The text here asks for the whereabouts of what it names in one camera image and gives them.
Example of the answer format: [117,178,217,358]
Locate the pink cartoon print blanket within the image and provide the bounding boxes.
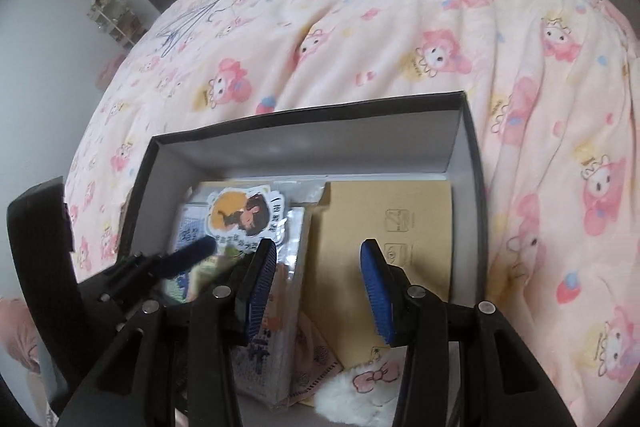
[65,0,639,426]

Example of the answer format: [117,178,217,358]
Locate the white fluffy plush ball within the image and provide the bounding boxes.
[314,350,405,427]

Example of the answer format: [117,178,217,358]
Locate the yellow orange printed card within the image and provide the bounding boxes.
[160,248,244,303]

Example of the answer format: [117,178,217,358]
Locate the clear plastic pouch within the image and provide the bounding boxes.
[186,180,326,215]

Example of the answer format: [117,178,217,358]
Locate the Shin-chan bead art kit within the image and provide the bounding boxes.
[162,204,309,407]

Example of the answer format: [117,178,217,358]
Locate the cartoon girl sticker sheet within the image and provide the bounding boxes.
[205,195,288,255]

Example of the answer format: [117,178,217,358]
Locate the black storage box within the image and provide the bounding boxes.
[117,90,490,427]

